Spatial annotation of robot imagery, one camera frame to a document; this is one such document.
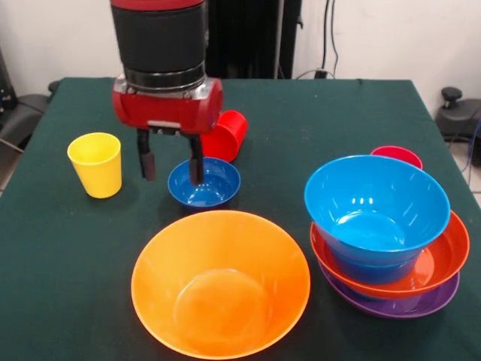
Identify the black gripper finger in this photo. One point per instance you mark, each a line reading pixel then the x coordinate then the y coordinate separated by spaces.
pixel 147 161
pixel 196 165

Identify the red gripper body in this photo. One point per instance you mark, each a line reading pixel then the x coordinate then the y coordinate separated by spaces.
pixel 165 111

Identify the small dark blue bowl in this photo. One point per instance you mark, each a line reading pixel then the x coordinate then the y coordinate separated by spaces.
pixel 218 188

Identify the red cup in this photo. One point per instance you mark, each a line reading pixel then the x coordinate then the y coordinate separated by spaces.
pixel 229 139

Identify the yellow cup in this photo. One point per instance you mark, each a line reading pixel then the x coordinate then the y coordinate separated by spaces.
pixel 97 173

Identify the large orange bowl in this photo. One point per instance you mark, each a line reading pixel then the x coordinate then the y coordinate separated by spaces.
pixel 221 263

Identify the large blue bowl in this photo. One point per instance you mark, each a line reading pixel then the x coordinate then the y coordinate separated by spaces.
pixel 376 199

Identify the pink-red cup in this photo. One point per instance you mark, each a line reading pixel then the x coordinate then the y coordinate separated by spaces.
pixel 398 155

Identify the straight-walled teal blue bowl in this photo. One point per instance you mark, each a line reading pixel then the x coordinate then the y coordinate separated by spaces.
pixel 376 272

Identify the shallow red-orange bowl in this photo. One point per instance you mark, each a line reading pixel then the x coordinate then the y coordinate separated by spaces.
pixel 451 252

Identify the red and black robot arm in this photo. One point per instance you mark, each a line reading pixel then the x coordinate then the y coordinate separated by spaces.
pixel 161 37

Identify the black table clamp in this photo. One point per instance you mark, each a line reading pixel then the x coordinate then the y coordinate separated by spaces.
pixel 53 86

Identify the black chair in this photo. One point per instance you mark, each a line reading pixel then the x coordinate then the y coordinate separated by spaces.
pixel 20 116

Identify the dark green tablecloth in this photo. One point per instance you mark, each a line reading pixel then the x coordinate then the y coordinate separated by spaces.
pixel 94 319

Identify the shallow purple bowl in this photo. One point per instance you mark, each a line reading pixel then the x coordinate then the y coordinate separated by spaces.
pixel 394 310

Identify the black base with knob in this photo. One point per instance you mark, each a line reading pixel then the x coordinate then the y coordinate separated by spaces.
pixel 456 113

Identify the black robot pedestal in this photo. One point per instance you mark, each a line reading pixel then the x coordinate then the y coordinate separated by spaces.
pixel 248 37

